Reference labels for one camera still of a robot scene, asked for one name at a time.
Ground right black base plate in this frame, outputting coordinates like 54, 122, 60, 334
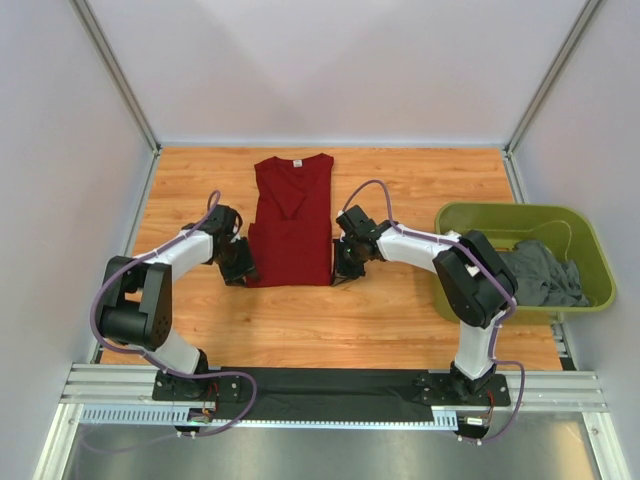
412, 371, 511, 407

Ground aluminium frame post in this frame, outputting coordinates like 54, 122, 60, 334
69, 0, 161, 154
504, 0, 606, 154

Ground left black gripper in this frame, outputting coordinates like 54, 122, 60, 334
212, 237, 259, 289

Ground left aluminium frame post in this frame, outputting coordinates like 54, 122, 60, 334
69, 0, 161, 154

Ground grey t-shirt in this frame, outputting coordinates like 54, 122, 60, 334
499, 239, 590, 307

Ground red t-shirt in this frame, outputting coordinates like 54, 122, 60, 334
248, 153, 334, 288

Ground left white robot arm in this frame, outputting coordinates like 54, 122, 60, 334
91, 205, 257, 402

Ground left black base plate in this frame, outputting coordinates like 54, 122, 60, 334
151, 369, 255, 404

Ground green plastic bin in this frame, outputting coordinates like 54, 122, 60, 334
435, 202, 616, 325

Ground slotted cable duct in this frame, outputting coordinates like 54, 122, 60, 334
78, 404, 458, 432

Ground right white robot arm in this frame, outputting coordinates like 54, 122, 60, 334
333, 205, 518, 404

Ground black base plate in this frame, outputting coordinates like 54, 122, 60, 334
412, 371, 511, 407
151, 369, 255, 404

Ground aluminium mounting rail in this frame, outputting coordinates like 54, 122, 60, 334
60, 364, 608, 413

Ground right aluminium frame post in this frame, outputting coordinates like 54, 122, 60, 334
504, 0, 606, 154

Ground black cloth strip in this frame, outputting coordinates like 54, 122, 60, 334
244, 367, 433, 421

